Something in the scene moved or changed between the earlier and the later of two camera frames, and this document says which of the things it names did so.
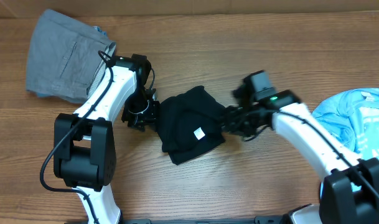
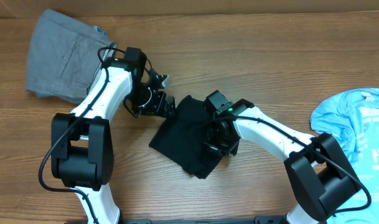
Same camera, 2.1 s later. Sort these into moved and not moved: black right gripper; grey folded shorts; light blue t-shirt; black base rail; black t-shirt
Moved: black right gripper; black t-shirt
Not moved: light blue t-shirt; grey folded shorts; black base rail
